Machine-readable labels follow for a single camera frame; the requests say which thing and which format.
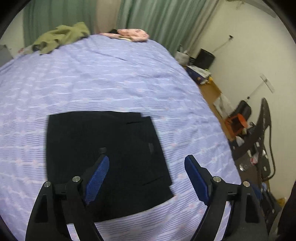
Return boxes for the left green curtain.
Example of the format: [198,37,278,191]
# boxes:
[23,0,97,46]

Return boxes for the black pants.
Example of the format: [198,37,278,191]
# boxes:
[46,111,173,222]

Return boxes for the green curtain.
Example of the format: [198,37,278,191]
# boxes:
[23,0,97,46]
[117,1,219,56]

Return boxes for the pink floral garment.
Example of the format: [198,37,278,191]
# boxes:
[100,29,149,42]

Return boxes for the white paper bag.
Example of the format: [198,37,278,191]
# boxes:
[175,51,190,66]

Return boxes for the olive green garment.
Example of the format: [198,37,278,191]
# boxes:
[21,22,91,55]

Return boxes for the blue cardboard box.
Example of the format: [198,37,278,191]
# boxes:
[186,65,211,85]

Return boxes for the right green curtain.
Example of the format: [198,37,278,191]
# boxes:
[117,1,219,56]

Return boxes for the purple patterned bed sheet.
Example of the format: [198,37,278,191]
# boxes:
[1,35,240,240]

